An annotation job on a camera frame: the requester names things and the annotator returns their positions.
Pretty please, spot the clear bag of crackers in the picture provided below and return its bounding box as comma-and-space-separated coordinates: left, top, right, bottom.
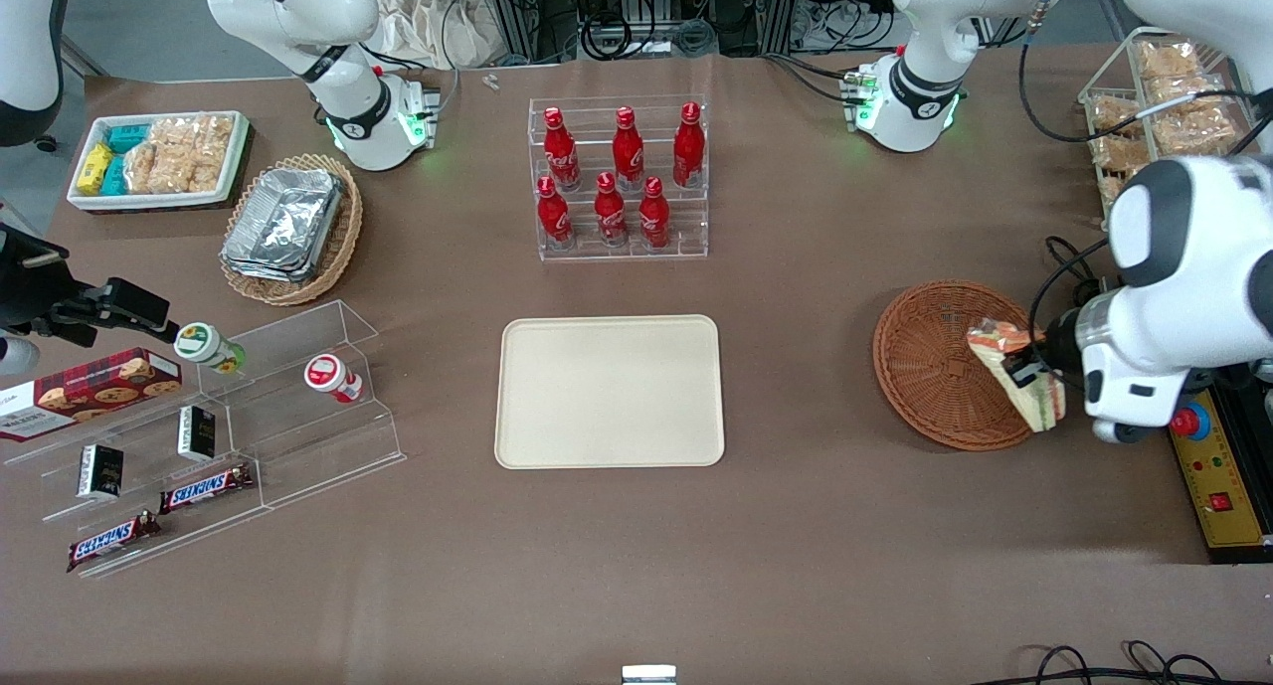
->
1092, 132, 1157, 176
1087, 92, 1147, 136
1137, 39, 1202, 82
1152, 108, 1242, 161
1154, 73, 1232, 117

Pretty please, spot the yellow snack packet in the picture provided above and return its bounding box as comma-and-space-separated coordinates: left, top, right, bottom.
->
77, 142, 116, 197

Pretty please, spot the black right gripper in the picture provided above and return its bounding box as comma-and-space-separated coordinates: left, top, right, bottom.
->
0, 223, 181, 349

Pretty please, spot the plastic-wrapped triangle sandwich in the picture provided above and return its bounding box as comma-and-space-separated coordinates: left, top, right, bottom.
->
966, 318, 1067, 435

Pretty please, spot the stack of foil trays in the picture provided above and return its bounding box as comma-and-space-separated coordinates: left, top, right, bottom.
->
221, 167, 347, 284

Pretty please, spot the coiled black cable bundle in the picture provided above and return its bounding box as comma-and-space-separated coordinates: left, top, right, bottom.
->
579, 9, 639, 62

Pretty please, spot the clear acrylic stepped shelf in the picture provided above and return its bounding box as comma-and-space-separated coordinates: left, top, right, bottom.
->
0, 299, 408, 580

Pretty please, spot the aluminium frame post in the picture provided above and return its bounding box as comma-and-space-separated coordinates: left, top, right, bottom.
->
481, 0, 560, 67

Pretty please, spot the round brown wicker basket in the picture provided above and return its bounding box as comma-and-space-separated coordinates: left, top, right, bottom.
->
872, 279, 1057, 453

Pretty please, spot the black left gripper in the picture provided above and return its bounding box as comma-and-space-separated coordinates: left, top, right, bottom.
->
1002, 310, 1087, 394

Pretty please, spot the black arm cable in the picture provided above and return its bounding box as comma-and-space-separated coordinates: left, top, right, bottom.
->
1017, 0, 1273, 146

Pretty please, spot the yellow black control box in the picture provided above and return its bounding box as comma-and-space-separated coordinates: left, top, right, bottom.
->
1167, 385, 1273, 566

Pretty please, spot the black floor cable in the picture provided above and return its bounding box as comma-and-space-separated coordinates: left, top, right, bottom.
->
995, 640, 1273, 685

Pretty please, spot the beige cloth bag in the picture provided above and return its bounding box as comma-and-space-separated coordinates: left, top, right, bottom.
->
370, 0, 503, 72

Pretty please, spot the white rectangular snack tray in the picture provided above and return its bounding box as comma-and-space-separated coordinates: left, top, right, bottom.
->
67, 110, 252, 213

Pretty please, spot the black base cable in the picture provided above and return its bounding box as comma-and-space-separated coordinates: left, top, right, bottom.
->
761, 52, 858, 106

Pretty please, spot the red tartan cookie box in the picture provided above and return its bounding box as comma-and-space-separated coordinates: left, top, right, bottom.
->
0, 347, 184, 443

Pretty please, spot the oval light wicker basket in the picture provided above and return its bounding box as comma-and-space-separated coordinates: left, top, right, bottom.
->
219, 152, 365, 307

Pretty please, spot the green-capped yogurt bottle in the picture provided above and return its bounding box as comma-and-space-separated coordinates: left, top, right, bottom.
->
173, 322, 247, 376

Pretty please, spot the clear rice cracker bag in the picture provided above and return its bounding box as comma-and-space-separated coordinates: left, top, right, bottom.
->
151, 114, 236, 194
124, 138, 197, 196

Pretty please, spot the small black box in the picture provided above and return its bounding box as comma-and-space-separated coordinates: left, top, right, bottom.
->
77, 443, 125, 501
177, 405, 218, 463

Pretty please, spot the beige plastic serving tray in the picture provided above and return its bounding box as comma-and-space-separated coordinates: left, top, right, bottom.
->
494, 313, 726, 470

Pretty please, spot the red-capped yogurt bottle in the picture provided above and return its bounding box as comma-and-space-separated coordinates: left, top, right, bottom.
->
303, 353, 365, 406

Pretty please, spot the red cola bottle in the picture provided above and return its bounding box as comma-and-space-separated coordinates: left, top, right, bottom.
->
612, 106, 645, 192
536, 175, 574, 250
542, 106, 582, 193
594, 172, 630, 249
638, 176, 671, 250
672, 101, 706, 190

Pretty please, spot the white wire snack rack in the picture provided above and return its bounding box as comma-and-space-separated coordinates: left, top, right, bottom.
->
1078, 26, 1273, 231

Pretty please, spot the Snickers chocolate bar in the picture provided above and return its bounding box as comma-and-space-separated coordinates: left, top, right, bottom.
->
158, 462, 256, 516
66, 510, 163, 574

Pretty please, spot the black power cable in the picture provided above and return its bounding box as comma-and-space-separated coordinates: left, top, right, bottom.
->
1029, 235, 1127, 368

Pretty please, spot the clear acrylic bottle rack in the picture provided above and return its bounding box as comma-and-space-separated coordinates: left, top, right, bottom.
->
526, 94, 710, 262

